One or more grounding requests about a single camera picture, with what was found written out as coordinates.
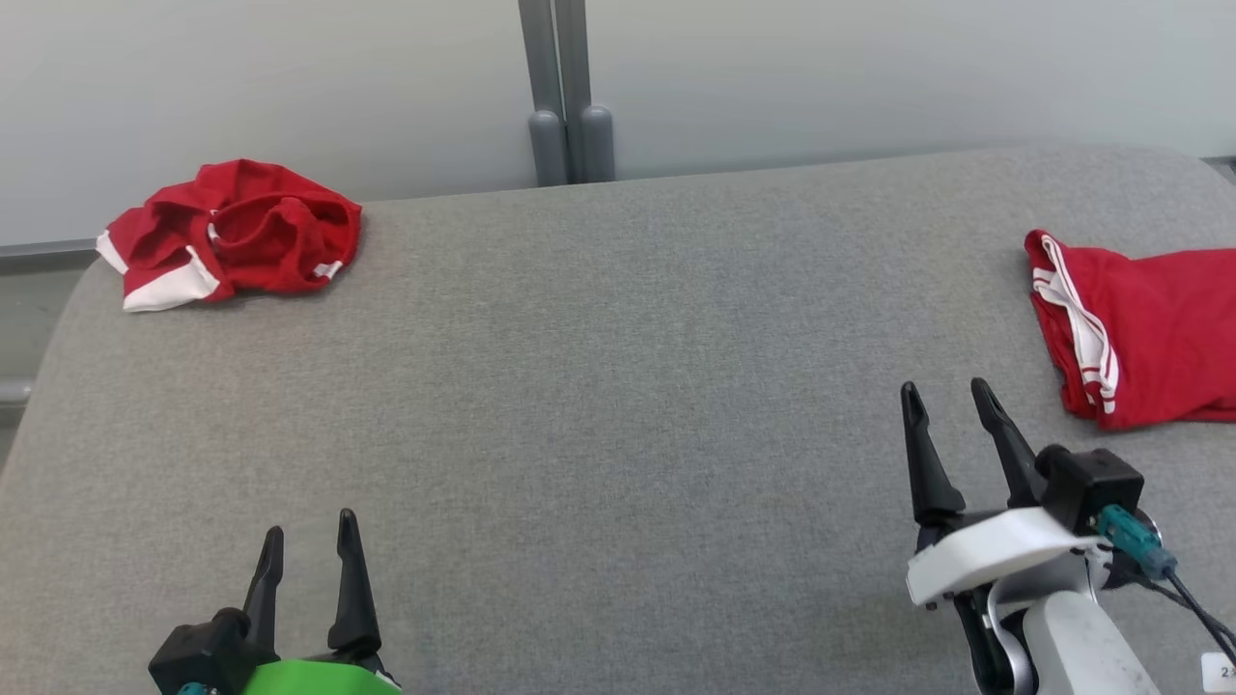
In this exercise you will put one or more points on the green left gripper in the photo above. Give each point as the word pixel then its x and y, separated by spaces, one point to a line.
pixel 319 679

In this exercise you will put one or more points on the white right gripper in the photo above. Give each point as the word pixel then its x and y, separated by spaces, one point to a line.
pixel 995 555

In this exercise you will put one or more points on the red jersey with black print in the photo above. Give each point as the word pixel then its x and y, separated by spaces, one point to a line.
pixel 1159 328

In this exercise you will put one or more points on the red shorts with white stripes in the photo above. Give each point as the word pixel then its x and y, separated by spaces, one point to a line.
pixel 251 232

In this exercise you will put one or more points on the white paper tag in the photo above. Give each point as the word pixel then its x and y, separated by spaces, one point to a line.
pixel 1220 671

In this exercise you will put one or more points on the grey fabric sofa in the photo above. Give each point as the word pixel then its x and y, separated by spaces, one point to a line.
pixel 618 405

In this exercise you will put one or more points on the grey metal bar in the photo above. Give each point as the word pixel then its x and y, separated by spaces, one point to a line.
pixel 14 391

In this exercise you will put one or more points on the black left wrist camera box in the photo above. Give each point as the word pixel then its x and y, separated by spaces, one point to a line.
pixel 198 652

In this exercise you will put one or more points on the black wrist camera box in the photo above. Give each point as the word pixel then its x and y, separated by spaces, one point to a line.
pixel 198 652
pixel 1096 483

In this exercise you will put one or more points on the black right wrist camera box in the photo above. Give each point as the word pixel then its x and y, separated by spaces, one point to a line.
pixel 1096 483

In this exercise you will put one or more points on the grey vertical wall post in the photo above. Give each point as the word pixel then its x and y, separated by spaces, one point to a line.
pixel 584 77
pixel 543 77

